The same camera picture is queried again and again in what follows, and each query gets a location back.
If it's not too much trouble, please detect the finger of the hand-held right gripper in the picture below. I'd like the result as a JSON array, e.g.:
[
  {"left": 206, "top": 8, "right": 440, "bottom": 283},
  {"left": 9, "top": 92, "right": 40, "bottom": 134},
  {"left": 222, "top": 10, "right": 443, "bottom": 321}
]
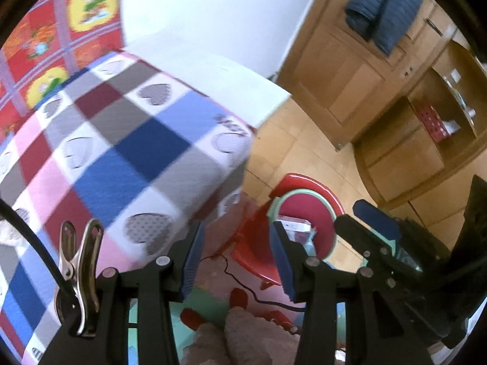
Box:
[
  {"left": 352, "top": 199, "right": 402, "bottom": 243},
  {"left": 334, "top": 214, "right": 398, "bottom": 287}
]

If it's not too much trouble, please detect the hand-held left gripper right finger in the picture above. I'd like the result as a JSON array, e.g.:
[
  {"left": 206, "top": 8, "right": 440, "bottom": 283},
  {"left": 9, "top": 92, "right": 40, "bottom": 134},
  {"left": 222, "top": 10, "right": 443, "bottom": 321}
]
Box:
[{"left": 269, "top": 220, "right": 435, "bottom": 365}]

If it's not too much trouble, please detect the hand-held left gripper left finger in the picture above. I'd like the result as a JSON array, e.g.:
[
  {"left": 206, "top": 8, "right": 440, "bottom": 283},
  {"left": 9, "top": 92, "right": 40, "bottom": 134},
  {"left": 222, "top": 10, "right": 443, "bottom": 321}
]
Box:
[{"left": 38, "top": 221, "right": 207, "bottom": 365}]

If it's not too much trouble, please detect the teal printed wipes packet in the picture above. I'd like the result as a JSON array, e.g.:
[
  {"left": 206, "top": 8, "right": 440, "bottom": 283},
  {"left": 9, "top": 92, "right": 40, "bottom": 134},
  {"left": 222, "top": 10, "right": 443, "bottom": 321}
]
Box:
[{"left": 302, "top": 226, "right": 319, "bottom": 257}]

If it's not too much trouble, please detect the red bin with green rim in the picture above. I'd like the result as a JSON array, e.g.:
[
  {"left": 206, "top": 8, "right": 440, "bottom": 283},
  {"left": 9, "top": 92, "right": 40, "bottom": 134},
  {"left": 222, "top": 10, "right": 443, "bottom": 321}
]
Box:
[{"left": 267, "top": 188, "right": 346, "bottom": 271}]

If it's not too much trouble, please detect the red plastic stool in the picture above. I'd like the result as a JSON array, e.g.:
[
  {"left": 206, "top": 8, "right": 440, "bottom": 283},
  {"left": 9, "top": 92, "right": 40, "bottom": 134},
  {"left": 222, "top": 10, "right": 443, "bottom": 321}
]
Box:
[{"left": 231, "top": 173, "right": 348, "bottom": 287}]

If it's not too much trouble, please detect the colourful foam floor mat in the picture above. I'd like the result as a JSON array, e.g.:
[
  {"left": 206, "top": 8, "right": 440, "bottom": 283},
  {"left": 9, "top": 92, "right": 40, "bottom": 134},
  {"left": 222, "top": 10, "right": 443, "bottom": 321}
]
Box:
[{"left": 125, "top": 192, "right": 366, "bottom": 365}]

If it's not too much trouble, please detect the red slipper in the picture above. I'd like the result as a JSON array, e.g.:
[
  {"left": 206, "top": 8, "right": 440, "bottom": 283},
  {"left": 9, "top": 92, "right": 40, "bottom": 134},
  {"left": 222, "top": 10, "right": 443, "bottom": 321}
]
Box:
[
  {"left": 227, "top": 287, "right": 251, "bottom": 309},
  {"left": 180, "top": 308, "right": 204, "bottom": 328}
]

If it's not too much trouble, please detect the wooden cabinet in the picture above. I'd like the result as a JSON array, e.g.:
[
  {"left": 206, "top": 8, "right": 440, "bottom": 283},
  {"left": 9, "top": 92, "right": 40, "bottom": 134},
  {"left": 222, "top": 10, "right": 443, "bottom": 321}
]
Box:
[{"left": 354, "top": 26, "right": 487, "bottom": 229}]

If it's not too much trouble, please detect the person's leg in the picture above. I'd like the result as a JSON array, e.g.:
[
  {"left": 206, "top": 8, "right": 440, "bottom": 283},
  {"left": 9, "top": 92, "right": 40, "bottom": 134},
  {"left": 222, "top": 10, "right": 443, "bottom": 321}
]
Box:
[{"left": 188, "top": 306, "right": 303, "bottom": 365}]

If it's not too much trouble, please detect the metal spring clip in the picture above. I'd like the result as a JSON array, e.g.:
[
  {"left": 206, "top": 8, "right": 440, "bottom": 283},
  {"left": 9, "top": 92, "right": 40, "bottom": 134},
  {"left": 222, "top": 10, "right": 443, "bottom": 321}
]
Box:
[{"left": 54, "top": 218, "right": 105, "bottom": 338}]

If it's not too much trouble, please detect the red polka dot basket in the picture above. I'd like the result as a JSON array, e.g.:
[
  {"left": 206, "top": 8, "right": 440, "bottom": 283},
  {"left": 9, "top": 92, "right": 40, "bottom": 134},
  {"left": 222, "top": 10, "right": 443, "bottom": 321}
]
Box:
[{"left": 416, "top": 104, "right": 450, "bottom": 144}]

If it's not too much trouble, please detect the checked heart blanket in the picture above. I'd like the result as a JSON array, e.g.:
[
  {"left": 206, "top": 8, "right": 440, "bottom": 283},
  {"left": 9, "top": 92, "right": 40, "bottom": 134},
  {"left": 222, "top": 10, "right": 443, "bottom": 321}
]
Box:
[{"left": 0, "top": 51, "right": 256, "bottom": 365}]

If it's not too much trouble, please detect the wooden door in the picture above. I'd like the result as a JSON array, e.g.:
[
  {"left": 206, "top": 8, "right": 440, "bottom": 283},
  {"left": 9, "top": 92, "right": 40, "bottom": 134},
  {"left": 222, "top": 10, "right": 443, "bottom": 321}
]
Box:
[{"left": 276, "top": 0, "right": 438, "bottom": 151}]

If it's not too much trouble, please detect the dark blue jacket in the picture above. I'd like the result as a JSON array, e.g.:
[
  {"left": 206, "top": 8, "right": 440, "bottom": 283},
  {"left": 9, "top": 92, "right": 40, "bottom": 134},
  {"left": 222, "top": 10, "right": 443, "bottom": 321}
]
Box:
[{"left": 344, "top": 0, "right": 426, "bottom": 56}]

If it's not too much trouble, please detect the thin black floor cable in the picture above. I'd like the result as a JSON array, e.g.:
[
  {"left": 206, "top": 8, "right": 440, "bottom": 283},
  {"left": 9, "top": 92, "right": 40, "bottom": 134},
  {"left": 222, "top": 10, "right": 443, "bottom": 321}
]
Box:
[{"left": 199, "top": 255, "right": 307, "bottom": 309}]

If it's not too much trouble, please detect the thick black gripper cable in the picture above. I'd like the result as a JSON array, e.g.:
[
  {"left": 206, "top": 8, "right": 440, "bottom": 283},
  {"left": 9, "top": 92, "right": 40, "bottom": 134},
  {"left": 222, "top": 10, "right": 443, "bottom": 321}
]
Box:
[{"left": 0, "top": 199, "right": 75, "bottom": 303}]

